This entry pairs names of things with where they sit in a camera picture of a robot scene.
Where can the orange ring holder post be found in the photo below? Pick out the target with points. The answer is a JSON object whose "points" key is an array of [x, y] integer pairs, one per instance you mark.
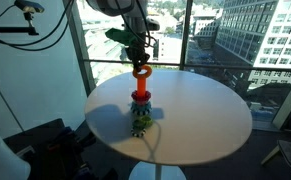
{"points": [[141, 87]]}

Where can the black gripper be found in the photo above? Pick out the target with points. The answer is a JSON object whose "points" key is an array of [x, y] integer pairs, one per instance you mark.
{"points": [[136, 51]]}

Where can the black cart with clutter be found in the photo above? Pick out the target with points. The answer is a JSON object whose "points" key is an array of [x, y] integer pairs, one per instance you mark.
{"points": [[54, 150]]}

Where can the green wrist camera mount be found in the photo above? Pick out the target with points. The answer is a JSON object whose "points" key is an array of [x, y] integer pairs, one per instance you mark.
{"points": [[124, 37]]}

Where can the white round table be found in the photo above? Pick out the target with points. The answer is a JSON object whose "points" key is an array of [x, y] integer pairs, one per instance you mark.
{"points": [[196, 120]]}

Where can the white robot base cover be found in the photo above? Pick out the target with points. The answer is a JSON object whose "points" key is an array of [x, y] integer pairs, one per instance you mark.
{"points": [[12, 167]]}

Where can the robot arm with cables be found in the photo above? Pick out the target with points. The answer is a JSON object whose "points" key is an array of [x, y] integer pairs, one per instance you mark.
{"points": [[133, 12]]}

